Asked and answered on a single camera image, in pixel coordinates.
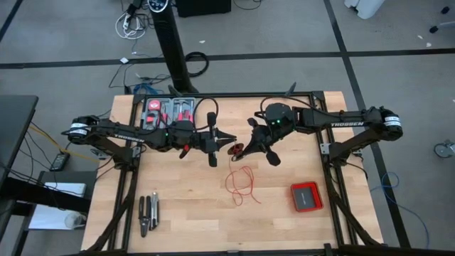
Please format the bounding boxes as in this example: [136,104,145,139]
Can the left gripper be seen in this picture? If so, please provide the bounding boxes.
[166,112,237,168]

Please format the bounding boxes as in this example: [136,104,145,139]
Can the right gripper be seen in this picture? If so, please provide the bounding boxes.
[240,102,296,167]

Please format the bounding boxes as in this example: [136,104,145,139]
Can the black wire spool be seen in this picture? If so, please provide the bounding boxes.
[227,142,245,157]

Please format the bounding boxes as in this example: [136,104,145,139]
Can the red wire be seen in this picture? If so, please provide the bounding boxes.
[224,144,262,207]

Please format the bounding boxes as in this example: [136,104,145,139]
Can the small silver hammer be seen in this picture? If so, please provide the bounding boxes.
[173,99,191,113]

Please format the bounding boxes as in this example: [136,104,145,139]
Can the grey tool kit case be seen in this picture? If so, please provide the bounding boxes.
[141,96,198,129]

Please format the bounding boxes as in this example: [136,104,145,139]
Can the red tray with dark base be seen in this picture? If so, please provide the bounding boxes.
[289,181,325,213]

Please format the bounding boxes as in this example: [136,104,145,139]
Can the black tower fan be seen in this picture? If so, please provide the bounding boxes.
[146,0,200,96]

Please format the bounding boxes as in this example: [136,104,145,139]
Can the black box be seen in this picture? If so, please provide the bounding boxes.
[176,0,232,18]

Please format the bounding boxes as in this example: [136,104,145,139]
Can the black power adapter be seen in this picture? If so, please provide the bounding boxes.
[49,151,71,172]

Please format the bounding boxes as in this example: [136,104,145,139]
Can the white flat device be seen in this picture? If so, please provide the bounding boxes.
[43,181,88,198]

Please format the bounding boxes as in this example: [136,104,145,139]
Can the clear plastic cup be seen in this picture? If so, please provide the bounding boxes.
[63,211,88,230]

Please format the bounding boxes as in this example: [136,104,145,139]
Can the white plastic object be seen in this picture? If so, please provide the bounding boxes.
[343,0,386,20]

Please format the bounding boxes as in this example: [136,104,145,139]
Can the grey caster wheel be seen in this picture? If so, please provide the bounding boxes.
[433,139,455,159]

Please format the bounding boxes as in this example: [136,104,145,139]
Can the white sheet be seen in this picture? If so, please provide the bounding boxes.
[27,204,88,231]

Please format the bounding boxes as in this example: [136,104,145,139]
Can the black desk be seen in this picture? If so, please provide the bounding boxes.
[0,94,92,256]

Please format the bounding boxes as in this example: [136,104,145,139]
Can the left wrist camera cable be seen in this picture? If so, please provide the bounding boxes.
[191,96,220,131]

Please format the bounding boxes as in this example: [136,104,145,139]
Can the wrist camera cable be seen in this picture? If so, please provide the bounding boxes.
[259,95,344,117]
[191,96,220,131]

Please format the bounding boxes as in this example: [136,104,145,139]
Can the red-handled screwdriver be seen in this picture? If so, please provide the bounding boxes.
[177,110,195,124]

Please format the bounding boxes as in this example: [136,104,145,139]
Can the black aluminium table frame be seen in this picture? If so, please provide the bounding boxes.
[83,82,455,256]

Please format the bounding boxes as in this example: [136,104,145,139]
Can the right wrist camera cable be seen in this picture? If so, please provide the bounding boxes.
[259,95,344,117]

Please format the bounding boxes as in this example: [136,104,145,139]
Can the red-handled pliers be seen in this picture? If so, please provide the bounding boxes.
[144,111,168,129]

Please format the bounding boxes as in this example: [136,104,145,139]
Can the black coiled floor cable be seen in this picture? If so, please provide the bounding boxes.
[184,50,210,78]

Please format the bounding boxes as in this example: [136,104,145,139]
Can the blue floor cable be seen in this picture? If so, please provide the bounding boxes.
[368,171,431,250]
[132,82,161,95]

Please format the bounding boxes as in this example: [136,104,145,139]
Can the black wire stripper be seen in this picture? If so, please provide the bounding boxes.
[137,195,152,238]

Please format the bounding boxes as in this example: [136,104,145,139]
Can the yellow cable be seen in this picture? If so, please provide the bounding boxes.
[28,122,101,163]

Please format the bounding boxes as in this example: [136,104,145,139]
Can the white power strip with cables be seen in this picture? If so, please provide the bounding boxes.
[114,10,148,41]

